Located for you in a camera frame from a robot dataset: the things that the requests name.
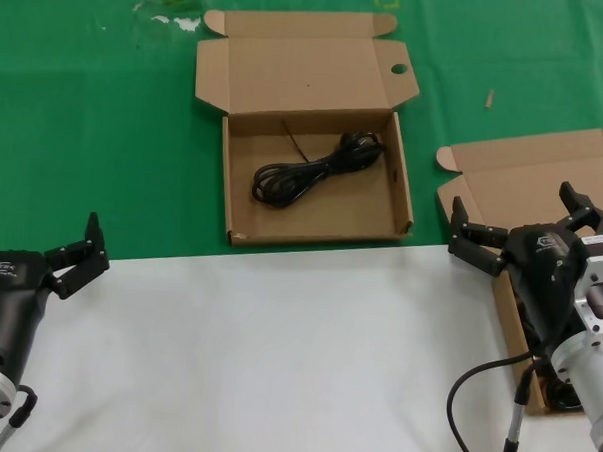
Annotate cardboard box with round hole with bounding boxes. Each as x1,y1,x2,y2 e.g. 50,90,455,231
188,4,425,256

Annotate green table mat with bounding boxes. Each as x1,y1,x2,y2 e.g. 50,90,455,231
0,0,603,283

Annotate black cable bundle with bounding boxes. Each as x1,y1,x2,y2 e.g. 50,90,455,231
250,117,389,211

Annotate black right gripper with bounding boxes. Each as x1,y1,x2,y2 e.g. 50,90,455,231
442,175,603,351

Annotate cardboard box holding black parts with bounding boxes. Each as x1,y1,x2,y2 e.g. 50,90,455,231
425,120,603,419

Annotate white table cloth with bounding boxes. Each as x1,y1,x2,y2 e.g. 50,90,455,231
0,222,603,452

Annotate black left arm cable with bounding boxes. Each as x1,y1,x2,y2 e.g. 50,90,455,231
0,382,39,452

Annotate silver-plug right arm cable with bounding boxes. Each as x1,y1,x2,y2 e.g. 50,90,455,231
500,363,538,452

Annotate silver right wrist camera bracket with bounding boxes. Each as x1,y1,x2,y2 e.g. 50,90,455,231
574,230,603,336

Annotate pile of black cable parts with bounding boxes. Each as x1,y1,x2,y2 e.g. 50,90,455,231
506,274,595,413

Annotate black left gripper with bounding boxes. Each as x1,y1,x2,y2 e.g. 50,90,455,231
0,207,113,386

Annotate black curved right arm cable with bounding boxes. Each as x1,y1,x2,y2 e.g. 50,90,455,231
444,347,548,452

